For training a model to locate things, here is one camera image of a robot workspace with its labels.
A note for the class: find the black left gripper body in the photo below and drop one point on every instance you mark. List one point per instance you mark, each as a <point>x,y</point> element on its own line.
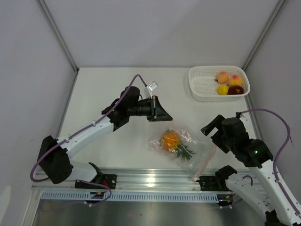
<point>144,109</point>

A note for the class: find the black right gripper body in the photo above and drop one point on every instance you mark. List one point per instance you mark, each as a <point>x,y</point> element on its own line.
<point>224,143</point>

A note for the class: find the orange toy pineapple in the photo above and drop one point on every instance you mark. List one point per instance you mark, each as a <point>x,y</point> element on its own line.
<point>171,141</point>

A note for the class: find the clear pink-dotted zip bag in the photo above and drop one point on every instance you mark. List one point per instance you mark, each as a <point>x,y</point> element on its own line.
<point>204,150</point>

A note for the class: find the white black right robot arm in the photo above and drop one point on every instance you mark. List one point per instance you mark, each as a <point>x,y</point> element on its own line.
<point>263,188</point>

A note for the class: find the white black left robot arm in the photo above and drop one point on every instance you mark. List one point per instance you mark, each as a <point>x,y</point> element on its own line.
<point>55,157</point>

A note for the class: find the yellow toy lemon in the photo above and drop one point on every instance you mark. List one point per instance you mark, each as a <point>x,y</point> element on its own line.
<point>223,90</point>

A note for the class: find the dark red toy apple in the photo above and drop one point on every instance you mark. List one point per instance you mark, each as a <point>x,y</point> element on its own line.
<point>235,90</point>

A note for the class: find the white perforated plastic basket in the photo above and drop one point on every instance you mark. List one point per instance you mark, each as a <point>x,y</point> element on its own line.
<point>218,83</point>

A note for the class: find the pink toy peach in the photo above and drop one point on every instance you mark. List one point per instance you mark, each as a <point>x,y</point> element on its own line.
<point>235,80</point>
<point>222,77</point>

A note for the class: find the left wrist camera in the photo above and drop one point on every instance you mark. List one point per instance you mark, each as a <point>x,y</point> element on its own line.
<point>149,89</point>

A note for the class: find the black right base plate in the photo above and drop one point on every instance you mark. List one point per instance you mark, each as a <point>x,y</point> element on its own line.
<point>210,183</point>

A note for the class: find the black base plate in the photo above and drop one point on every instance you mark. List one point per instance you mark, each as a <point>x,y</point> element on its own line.
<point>210,183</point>
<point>108,180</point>

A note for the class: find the aluminium mounting rail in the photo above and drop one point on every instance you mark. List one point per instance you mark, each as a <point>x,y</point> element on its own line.
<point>144,180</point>

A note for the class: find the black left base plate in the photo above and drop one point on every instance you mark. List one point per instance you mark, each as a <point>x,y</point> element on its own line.
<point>108,180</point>

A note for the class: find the white slotted cable duct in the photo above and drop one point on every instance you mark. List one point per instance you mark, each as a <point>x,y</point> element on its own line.
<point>131,196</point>

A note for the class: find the grey aluminium corner post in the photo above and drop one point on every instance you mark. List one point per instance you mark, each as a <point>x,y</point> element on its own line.
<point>272,19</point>

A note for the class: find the left grey corner post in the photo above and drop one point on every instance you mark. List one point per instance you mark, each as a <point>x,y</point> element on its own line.
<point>57,33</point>

